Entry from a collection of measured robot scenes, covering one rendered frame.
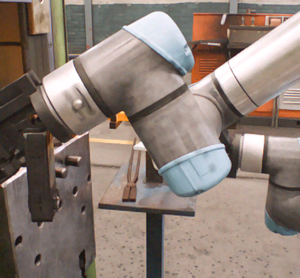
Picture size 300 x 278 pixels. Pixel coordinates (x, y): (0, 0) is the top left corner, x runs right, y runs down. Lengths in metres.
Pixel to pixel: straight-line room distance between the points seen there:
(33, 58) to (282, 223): 0.84
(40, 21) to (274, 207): 0.84
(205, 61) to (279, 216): 3.62
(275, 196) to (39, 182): 0.47
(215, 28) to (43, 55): 3.22
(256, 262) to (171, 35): 1.81
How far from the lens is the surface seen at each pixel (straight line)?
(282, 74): 0.47
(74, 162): 0.97
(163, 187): 1.25
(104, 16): 8.75
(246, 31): 4.12
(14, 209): 0.84
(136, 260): 2.04
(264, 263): 2.09
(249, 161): 0.71
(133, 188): 1.21
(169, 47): 0.37
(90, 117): 0.38
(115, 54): 0.37
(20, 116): 0.41
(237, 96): 0.48
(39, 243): 0.95
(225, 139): 0.72
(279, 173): 0.73
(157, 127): 0.37
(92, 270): 1.29
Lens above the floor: 1.24
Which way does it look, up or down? 18 degrees down
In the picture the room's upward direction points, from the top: straight up
